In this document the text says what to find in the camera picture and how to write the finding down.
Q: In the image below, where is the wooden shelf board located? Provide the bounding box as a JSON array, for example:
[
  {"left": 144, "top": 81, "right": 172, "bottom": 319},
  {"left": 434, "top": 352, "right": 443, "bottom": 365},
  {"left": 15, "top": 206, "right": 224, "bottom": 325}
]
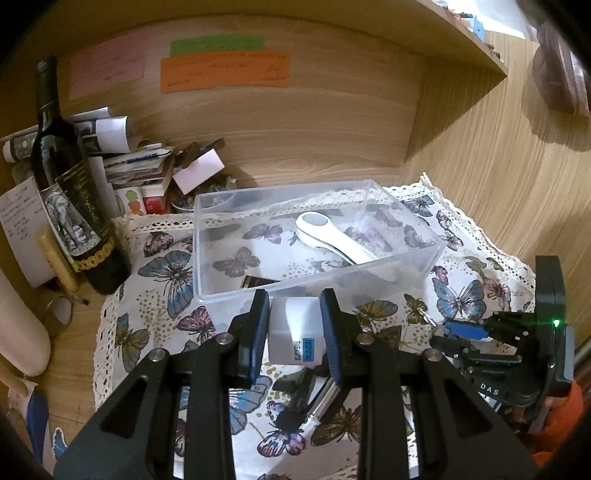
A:
[{"left": 259, "top": 0, "right": 509, "bottom": 80}]

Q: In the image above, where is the pale pink small box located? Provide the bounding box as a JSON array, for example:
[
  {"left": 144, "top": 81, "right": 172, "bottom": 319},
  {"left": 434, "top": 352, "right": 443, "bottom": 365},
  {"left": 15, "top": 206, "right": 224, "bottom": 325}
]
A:
[{"left": 172, "top": 148, "right": 226, "bottom": 195}]

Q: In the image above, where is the white cylinder cushion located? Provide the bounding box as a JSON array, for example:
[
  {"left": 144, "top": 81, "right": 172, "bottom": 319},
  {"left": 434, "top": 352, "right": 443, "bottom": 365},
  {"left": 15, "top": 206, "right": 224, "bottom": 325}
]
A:
[{"left": 0, "top": 267, "right": 52, "bottom": 377}]

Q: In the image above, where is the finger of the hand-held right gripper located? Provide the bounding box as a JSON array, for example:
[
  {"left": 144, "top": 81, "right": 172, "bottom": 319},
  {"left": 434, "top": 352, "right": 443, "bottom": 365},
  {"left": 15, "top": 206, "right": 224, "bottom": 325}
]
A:
[
  {"left": 441, "top": 320, "right": 496, "bottom": 342},
  {"left": 429, "top": 335, "right": 522, "bottom": 367}
]

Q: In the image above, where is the brown rounded object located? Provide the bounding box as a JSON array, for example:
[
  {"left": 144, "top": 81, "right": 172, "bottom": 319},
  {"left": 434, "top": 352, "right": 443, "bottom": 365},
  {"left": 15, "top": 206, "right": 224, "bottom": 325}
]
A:
[{"left": 531, "top": 21, "right": 591, "bottom": 116}]

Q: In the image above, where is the white handwritten paper sheet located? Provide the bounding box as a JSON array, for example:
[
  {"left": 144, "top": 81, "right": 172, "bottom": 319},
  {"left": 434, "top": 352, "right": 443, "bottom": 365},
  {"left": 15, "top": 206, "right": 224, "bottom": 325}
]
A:
[{"left": 0, "top": 175, "right": 57, "bottom": 289}]

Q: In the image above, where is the butterfly print lace tablecloth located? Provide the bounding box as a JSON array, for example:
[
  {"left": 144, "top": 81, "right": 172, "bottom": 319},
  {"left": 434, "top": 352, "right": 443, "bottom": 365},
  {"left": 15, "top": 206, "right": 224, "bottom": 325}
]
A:
[{"left": 92, "top": 173, "right": 539, "bottom": 480}]

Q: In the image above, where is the pink paper note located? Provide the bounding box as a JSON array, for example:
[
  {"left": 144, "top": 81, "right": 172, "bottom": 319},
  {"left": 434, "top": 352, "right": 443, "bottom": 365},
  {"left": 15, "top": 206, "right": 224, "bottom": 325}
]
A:
[{"left": 68, "top": 33, "right": 147, "bottom": 101}]

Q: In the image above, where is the clear plastic storage box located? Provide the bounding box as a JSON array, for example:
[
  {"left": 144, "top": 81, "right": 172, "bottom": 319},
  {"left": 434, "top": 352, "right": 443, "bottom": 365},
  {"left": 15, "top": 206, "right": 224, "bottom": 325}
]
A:
[{"left": 192, "top": 179, "right": 448, "bottom": 308}]

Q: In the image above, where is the rolled printed paper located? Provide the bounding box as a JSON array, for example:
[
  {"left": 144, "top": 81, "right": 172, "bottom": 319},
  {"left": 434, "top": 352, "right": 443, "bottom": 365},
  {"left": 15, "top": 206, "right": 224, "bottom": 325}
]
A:
[{"left": 2, "top": 106, "right": 133, "bottom": 163}]

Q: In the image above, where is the yellow wax stick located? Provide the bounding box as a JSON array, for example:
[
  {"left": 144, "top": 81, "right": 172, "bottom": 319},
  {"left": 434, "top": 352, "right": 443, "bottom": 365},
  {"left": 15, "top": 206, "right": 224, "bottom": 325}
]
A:
[{"left": 36, "top": 230, "right": 81, "bottom": 293}]

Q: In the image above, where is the small white plastic bottle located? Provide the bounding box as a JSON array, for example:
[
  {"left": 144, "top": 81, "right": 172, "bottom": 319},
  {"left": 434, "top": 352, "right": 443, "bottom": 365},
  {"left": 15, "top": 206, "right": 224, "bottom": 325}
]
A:
[{"left": 269, "top": 296, "right": 327, "bottom": 368}]

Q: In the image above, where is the dark wine bottle elephant label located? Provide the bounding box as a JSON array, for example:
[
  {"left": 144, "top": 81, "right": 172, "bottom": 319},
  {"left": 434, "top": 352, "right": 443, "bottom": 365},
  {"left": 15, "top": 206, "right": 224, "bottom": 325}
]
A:
[{"left": 31, "top": 56, "right": 133, "bottom": 296}]

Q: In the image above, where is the green paper note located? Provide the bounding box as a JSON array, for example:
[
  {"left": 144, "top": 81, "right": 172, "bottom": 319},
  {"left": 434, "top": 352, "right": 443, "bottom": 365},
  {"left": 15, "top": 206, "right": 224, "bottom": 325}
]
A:
[{"left": 170, "top": 33, "right": 267, "bottom": 56}]

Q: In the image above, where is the small red box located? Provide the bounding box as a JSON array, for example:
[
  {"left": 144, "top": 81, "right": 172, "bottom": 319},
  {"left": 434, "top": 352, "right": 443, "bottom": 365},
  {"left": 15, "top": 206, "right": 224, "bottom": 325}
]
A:
[{"left": 141, "top": 194, "right": 170, "bottom": 216}]

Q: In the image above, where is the white handheld magnifier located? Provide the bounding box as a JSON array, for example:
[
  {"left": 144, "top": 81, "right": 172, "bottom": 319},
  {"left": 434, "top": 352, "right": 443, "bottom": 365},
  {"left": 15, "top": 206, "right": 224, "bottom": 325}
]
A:
[{"left": 294, "top": 211, "right": 380, "bottom": 267}]

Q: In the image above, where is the orange paper note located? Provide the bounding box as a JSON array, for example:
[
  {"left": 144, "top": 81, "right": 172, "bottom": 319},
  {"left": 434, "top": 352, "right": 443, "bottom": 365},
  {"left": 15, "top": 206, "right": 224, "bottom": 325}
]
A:
[{"left": 160, "top": 51, "right": 292, "bottom": 95}]

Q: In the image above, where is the black flat case gold edge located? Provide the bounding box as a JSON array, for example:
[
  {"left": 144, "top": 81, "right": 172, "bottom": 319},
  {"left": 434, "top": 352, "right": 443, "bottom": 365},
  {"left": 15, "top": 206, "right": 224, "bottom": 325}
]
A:
[{"left": 240, "top": 275, "right": 280, "bottom": 291}]

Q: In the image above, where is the colourful printed card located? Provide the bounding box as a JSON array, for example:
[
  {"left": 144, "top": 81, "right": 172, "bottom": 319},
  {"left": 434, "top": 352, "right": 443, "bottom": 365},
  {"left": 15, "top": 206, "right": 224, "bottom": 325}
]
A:
[{"left": 113, "top": 185, "right": 147, "bottom": 217}]

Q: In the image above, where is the person's right forearm orange sleeve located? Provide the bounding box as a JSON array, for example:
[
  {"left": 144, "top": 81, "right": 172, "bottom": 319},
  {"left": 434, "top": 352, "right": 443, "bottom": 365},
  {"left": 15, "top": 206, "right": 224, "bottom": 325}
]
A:
[{"left": 530, "top": 382, "right": 585, "bottom": 468}]

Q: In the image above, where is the stack of books and papers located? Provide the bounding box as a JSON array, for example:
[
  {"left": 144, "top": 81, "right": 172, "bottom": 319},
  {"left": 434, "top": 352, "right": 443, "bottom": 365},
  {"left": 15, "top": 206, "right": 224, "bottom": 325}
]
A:
[{"left": 103, "top": 142, "right": 175, "bottom": 196}]

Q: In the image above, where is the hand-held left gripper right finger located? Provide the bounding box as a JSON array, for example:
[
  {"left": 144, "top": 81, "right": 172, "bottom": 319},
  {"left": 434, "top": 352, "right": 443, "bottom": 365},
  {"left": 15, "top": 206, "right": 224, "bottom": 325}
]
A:
[{"left": 320, "top": 289, "right": 541, "bottom": 480}]

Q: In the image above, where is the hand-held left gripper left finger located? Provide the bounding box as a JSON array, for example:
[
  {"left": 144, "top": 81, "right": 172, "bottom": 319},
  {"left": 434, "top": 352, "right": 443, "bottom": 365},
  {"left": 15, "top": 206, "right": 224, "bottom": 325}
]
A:
[{"left": 54, "top": 290, "right": 271, "bottom": 480}]

